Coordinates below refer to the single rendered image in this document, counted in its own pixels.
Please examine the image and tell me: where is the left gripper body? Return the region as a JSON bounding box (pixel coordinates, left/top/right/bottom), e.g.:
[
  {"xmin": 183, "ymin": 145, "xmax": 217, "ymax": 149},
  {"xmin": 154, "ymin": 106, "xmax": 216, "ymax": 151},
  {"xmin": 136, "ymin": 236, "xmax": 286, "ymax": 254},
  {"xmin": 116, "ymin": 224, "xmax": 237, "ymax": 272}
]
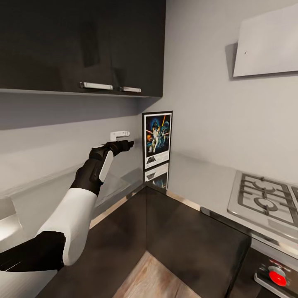
[{"xmin": 106, "ymin": 140, "xmax": 130, "ymax": 155}]

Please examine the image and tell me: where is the poster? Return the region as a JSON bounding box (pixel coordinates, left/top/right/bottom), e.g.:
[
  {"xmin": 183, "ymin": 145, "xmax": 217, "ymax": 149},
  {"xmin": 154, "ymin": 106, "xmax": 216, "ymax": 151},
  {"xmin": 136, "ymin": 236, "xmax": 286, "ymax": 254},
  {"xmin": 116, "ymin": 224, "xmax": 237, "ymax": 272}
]
[{"xmin": 142, "ymin": 111, "xmax": 173, "ymax": 171}]

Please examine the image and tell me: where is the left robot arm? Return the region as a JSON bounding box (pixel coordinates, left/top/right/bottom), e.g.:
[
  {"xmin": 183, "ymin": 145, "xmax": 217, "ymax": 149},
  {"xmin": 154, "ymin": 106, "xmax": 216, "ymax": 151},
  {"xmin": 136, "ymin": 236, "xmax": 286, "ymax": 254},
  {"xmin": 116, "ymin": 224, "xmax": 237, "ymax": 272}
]
[{"xmin": 0, "ymin": 131, "xmax": 134, "ymax": 298}]

